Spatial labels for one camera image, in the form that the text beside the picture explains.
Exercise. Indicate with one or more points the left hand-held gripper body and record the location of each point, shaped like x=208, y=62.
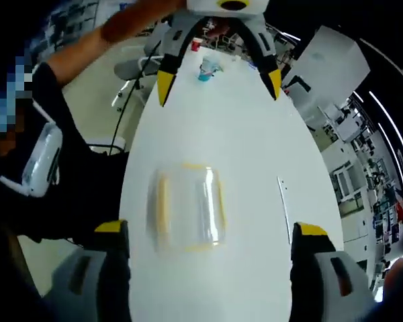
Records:
x=201, y=8

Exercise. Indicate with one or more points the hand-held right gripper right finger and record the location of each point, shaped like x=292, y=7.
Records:
x=322, y=288

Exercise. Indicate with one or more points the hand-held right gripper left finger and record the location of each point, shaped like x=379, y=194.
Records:
x=94, y=285

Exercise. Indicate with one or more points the person's right hand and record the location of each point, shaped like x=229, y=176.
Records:
x=398, y=278

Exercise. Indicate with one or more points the red cup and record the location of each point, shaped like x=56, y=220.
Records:
x=196, y=44

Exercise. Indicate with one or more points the blue plastic cup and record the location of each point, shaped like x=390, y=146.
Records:
x=209, y=68

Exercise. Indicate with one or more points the grey office chair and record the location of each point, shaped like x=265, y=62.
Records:
x=134, y=67

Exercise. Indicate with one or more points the white square pillar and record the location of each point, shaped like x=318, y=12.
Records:
x=325, y=60

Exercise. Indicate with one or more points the white worn device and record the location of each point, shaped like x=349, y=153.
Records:
x=40, y=157

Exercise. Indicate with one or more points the ceiling light strip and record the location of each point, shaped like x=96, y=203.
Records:
x=393, y=134

